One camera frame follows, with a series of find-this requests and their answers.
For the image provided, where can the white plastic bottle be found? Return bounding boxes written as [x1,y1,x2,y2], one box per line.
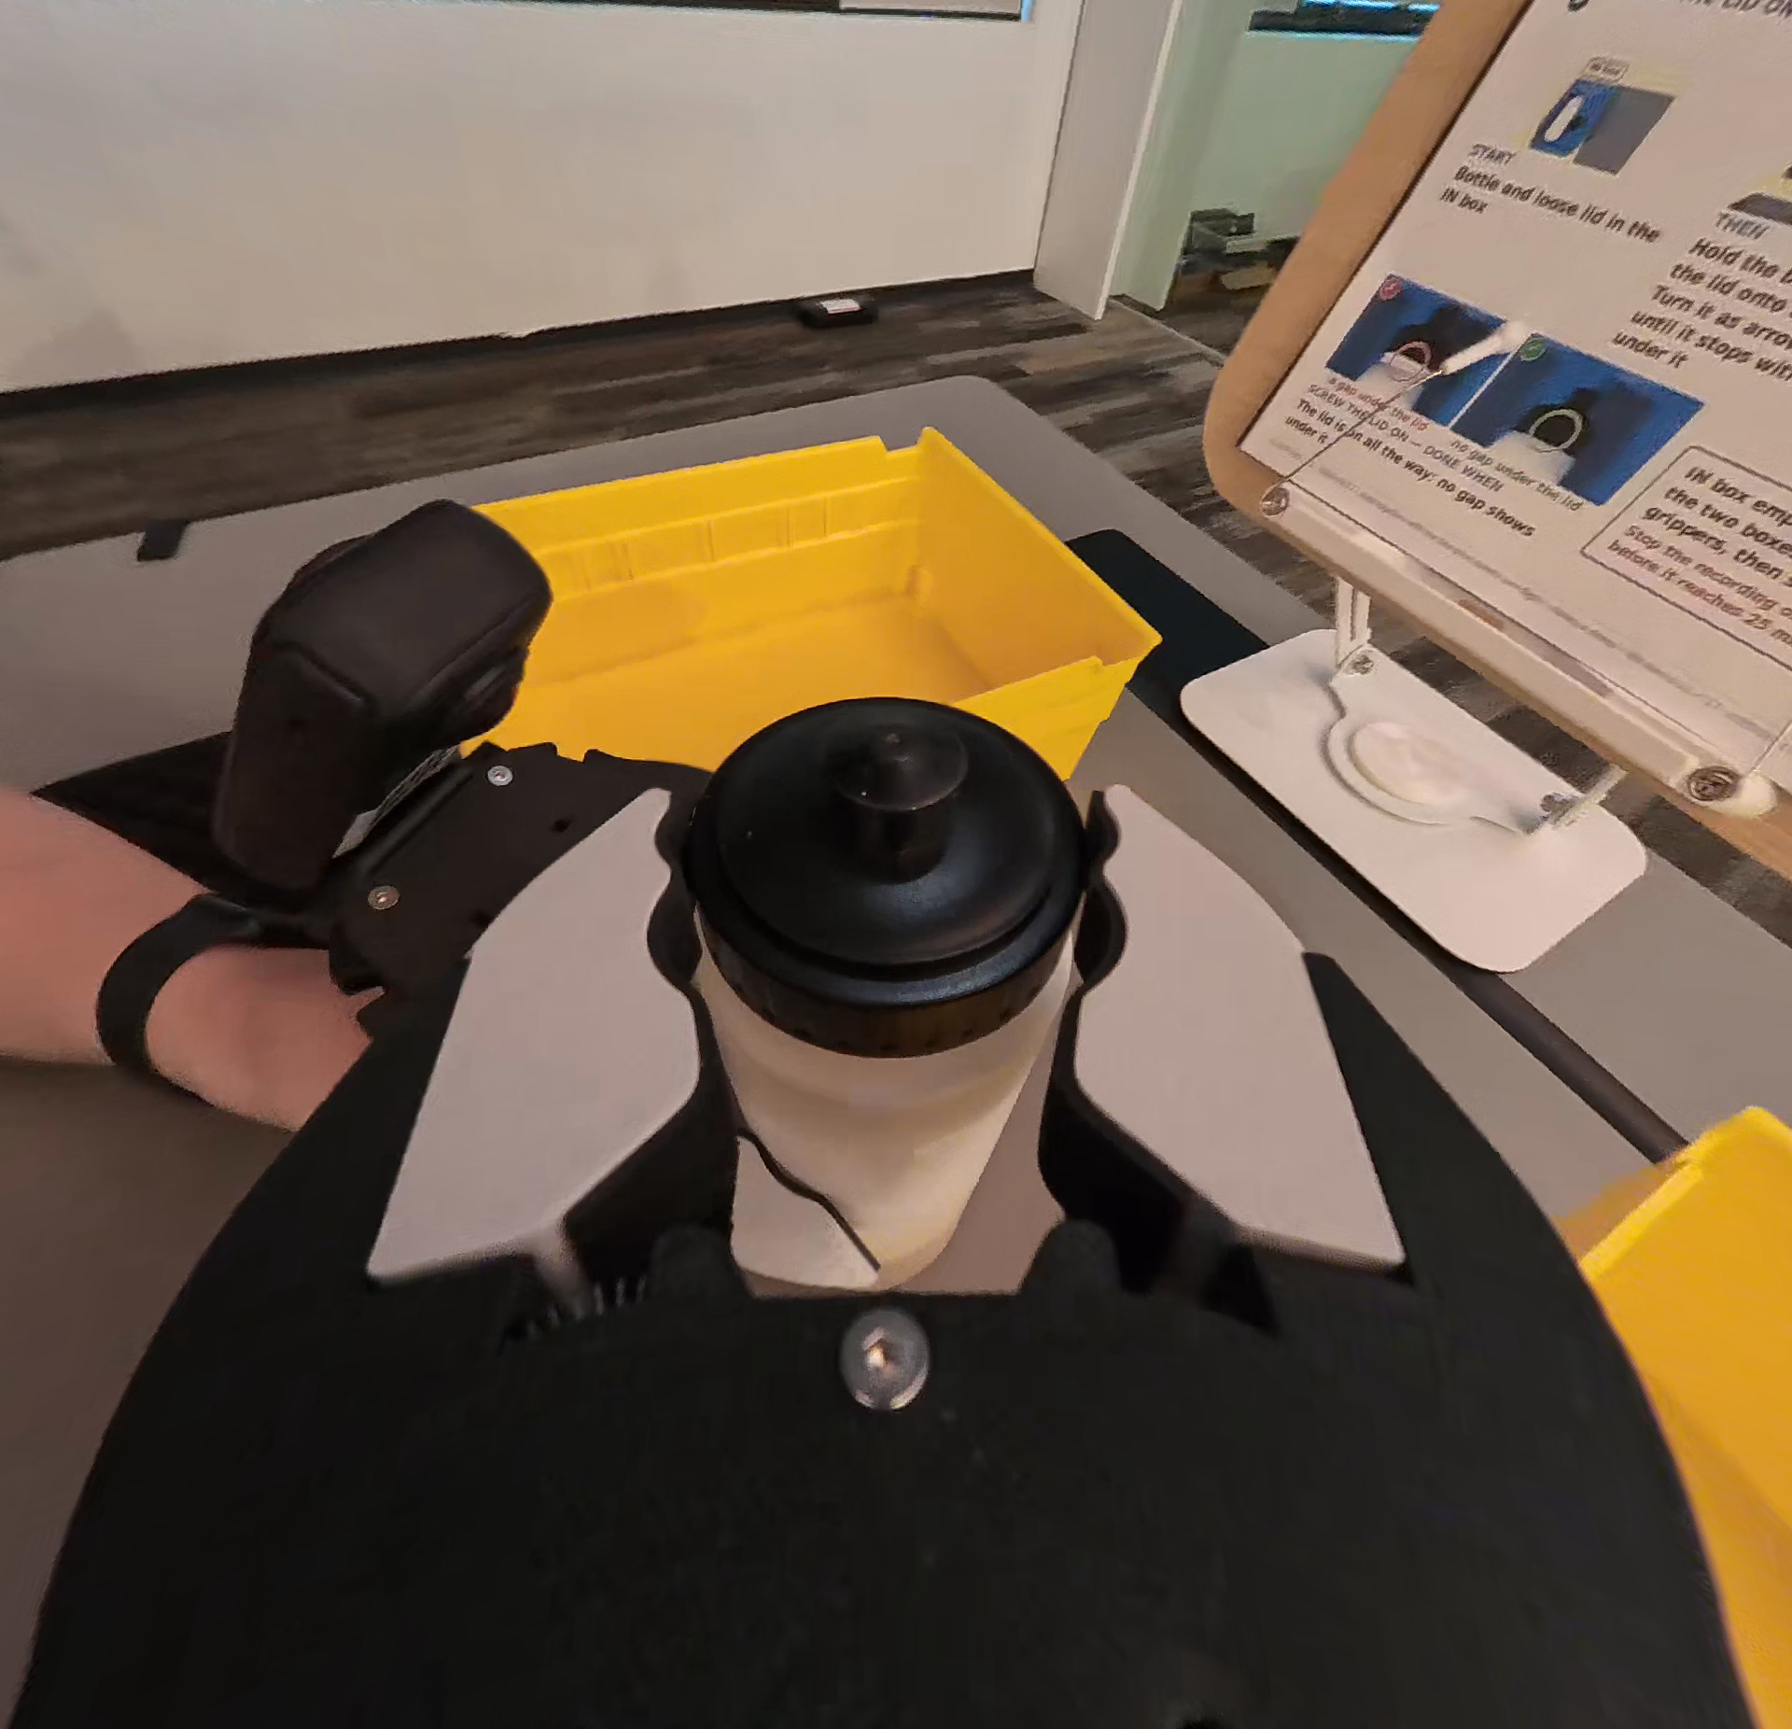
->
[696,959,1081,1288]

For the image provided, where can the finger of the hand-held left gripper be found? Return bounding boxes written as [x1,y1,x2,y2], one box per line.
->
[734,1127,886,1291]

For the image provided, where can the yellow plastic bin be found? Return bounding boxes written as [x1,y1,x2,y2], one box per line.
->
[463,428,1165,777]
[1564,1106,1792,1729]

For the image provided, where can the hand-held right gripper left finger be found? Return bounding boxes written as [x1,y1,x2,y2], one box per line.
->
[368,791,745,1291]

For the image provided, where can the person's left hand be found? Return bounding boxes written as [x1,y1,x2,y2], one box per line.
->
[168,912,384,1131]

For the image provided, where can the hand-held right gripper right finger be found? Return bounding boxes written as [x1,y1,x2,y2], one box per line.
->
[1044,785,1407,1275]

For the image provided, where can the black bottle lid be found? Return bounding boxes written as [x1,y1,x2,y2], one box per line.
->
[685,699,1089,1057]

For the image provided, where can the wooden edged instruction board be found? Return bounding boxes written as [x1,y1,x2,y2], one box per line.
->
[1205,0,1792,877]

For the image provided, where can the black wristband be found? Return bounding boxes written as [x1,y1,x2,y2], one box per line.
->
[92,889,282,1093]

